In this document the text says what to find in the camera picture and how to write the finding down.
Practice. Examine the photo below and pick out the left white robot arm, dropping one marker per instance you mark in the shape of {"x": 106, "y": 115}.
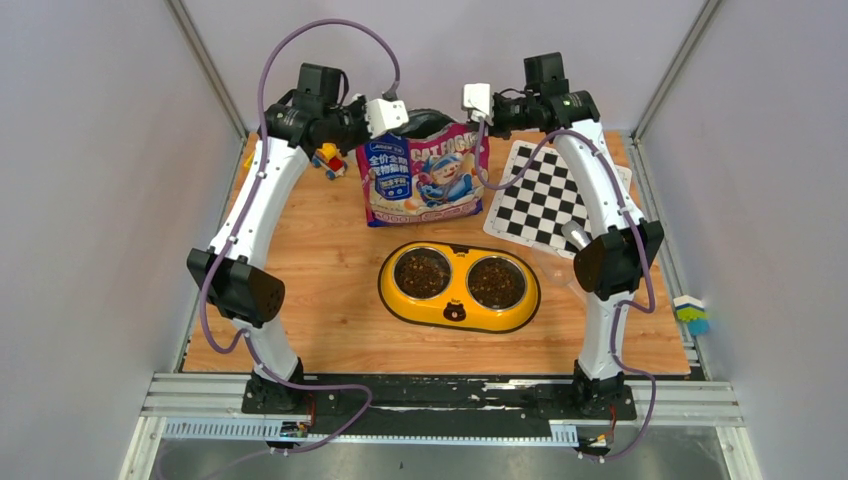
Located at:
{"x": 230, "y": 272}

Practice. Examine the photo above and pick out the clear plastic scoop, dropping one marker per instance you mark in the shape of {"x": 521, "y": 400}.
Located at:
{"x": 557, "y": 269}

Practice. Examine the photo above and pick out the aluminium rail frame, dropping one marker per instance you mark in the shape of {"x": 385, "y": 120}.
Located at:
{"x": 207, "y": 406}

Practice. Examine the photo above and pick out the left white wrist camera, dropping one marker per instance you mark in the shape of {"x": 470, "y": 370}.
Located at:
{"x": 383, "y": 116}

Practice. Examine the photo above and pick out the black white checkerboard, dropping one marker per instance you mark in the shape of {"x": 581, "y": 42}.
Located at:
{"x": 533, "y": 210}

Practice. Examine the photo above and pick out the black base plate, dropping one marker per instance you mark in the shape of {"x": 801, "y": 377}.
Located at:
{"x": 447, "y": 406}

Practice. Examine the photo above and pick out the yellow double pet bowl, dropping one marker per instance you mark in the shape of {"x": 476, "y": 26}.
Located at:
{"x": 454, "y": 308}

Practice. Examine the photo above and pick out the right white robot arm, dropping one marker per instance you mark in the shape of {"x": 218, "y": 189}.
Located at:
{"x": 616, "y": 254}

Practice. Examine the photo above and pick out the silver metal cylinder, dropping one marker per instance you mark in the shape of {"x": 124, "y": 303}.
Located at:
{"x": 575, "y": 235}

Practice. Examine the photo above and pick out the colourful pet food bag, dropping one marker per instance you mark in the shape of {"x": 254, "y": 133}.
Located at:
{"x": 430, "y": 170}

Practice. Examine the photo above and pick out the brown pet food kibble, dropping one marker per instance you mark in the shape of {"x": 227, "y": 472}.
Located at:
{"x": 494, "y": 282}

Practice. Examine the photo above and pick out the small yellow toy car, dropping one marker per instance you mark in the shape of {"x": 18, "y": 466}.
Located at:
{"x": 329, "y": 159}

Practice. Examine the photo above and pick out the stacked coloured blocks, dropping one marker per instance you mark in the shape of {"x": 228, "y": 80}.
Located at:
{"x": 691, "y": 312}

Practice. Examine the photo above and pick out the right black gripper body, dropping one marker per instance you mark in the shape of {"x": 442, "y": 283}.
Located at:
{"x": 511, "y": 115}

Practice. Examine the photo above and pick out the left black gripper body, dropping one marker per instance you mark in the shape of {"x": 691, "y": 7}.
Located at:
{"x": 347, "y": 125}

